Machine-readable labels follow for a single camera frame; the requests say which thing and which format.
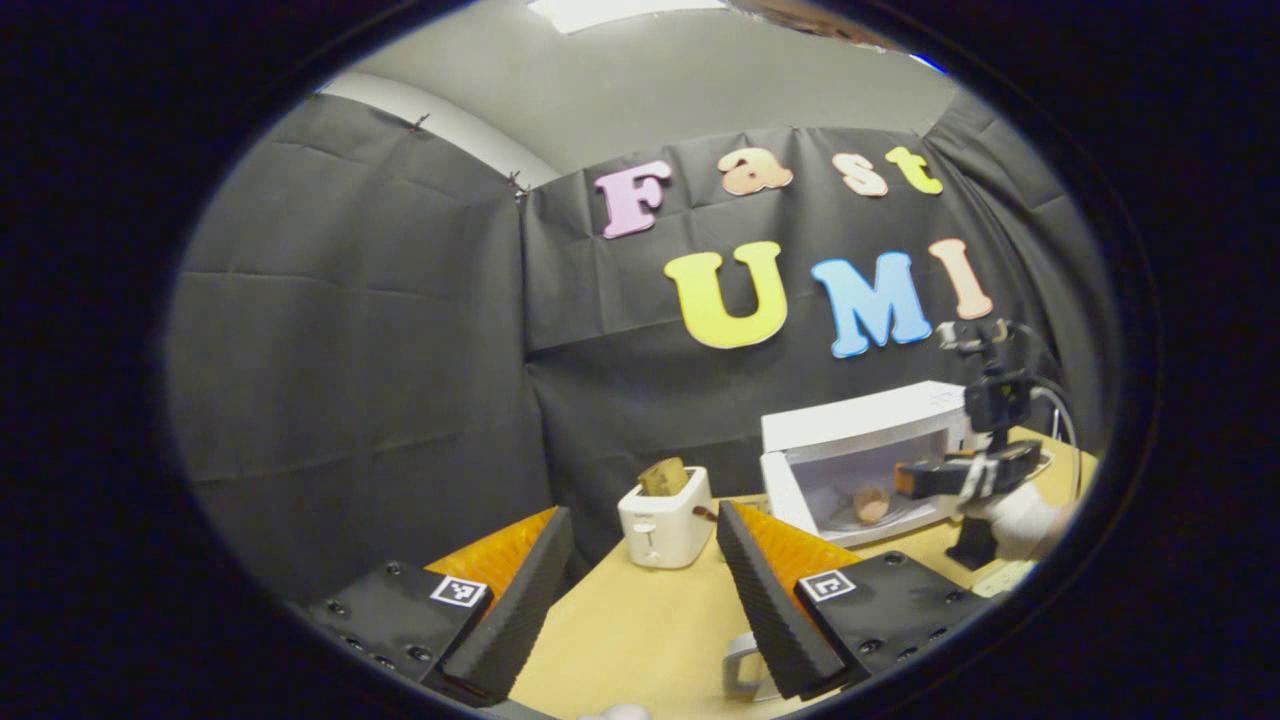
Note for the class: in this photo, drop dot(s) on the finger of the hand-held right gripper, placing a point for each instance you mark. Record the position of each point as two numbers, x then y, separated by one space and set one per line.
940 478

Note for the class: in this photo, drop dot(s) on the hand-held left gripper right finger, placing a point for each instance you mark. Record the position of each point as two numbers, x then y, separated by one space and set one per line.
765 610

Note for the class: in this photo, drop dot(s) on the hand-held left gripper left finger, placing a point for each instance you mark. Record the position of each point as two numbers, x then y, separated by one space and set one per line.
520 610

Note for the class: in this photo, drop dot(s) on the oval bread roll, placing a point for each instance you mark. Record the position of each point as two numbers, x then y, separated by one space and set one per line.
870 505

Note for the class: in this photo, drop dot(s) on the white microwave oven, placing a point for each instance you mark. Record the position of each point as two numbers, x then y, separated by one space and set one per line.
850 415

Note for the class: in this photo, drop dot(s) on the grey loop-shaped object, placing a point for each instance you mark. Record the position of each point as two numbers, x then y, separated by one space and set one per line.
728 665

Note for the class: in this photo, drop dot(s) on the white toaster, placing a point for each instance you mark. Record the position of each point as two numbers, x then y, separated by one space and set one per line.
660 530

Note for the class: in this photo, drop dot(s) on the brown bread slice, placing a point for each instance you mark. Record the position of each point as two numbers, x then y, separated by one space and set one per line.
663 477

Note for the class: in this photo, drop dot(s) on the black backdrop cloth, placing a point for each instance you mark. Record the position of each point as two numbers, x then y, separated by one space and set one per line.
350 400

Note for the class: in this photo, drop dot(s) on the black binder clip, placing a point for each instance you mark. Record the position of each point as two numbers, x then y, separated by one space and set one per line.
516 185
417 122

